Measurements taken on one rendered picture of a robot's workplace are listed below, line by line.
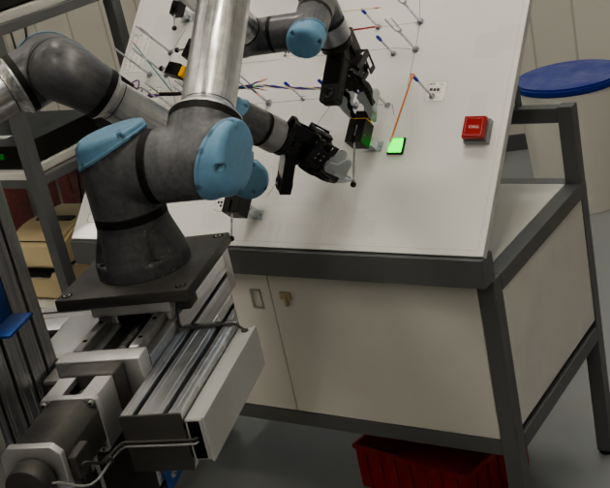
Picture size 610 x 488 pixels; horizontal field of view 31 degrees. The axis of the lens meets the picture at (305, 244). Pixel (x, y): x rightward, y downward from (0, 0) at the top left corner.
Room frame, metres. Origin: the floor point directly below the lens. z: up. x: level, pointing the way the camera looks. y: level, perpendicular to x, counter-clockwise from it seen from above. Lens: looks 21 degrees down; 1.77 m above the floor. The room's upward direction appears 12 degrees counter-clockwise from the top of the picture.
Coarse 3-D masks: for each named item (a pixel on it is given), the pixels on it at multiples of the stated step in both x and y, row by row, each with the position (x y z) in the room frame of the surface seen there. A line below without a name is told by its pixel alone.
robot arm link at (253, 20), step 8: (176, 0) 1.99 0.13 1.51; (184, 0) 2.01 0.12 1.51; (192, 0) 2.01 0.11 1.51; (192, 8) 2.04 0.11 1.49; (256, 16) 2.22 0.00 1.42; (264, 16) 2.24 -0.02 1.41; (248, 24) 2.16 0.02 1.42; (256, 24) 2.19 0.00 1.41; (264, 24) 2.21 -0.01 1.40; (248, 32) 2.17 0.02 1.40; (256, 32) 2.19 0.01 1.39; (264, 32) 2.20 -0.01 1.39; (248, 40) 2.18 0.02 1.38; (256, 40) 2.20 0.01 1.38; (264, 40) 2.20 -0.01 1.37; (248, 48) 2.21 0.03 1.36; (256, 48) 2.21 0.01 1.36; (264, 48) 2.21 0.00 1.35; (272, 48) 2.21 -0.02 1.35; (248, 56) 2.25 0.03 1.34
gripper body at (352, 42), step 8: (352, 32) 2.35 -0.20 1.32; (352, 40) 2.35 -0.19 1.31; (336, 48) 2.29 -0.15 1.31; (344, 48) 2.29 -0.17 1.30; (352, 48) 2.34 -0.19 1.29; (360, 48) 2.37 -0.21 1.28; (352, 56) 2.34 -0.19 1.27; (360, 56) 2.34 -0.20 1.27; (368, 56) 2.36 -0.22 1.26; (352, 64) 2.33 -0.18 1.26; (360, 64) 2.33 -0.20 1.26; (368, 64) 2.35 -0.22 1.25; (352, 72) 2.31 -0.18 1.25; (360, 72) 2.34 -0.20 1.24; (368, 72) 2.36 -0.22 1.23; (352, 80) 2.31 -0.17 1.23; (352, 88) 2.32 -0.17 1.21
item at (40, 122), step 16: (32, 112) 3.22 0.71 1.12; (48, 112) 3.17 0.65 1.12; (64, 112) 3.13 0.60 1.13; (80, 112) 3.08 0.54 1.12; (0, 128) 3.10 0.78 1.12; (32, 128) 3.01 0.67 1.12; (48, 128) 2.97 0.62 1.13; (64, 128) 2.97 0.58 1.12; (80, 128) 3.01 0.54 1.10; (96, 128) 3.06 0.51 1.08; (0, 144) 2.89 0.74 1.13; (48, 144) 2.91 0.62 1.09; (64, 144) 2.95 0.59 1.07; (0, 160) 2.87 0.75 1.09; (16, 160) 2.83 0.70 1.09
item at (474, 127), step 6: (468, 120) 2.25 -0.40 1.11; (474, 120) 2.24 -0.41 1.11; (480, 120) 2.23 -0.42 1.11; (486, 120) 2.23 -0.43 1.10; (468, 126) 2.24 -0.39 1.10; (474, 126) 2.23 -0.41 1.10; (480, 126) 2.22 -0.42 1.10; (486, 126) 2.23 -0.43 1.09; (462, 132) 2.24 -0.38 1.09; (468, 132) 2.23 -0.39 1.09; (474, 132) 2.22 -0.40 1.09; (480, 132) 2.21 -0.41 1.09; (468, 138) 2.23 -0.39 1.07; (474, 138) 2.22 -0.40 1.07; (480, 138) 2.21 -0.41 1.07
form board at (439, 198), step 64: (256, 0) 2.89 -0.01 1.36; (384, 0) 2.63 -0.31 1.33; (448, 0) 2.52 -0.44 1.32; (512, 0) 2.42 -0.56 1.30; (256, 64) 2.75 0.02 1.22; (320, 64) 2.63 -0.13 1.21; (384, 64) 2.52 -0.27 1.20; (448, 64) 2.41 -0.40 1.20; (512, 64) 2.31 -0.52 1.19; (384, 128) 2.40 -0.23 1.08; (448, 128) 2.30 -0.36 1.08; (320, 192) 2.39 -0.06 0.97; (384, 192) 2.29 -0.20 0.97; (448, 192) 2.20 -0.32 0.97; (448, 256) 2.11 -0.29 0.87
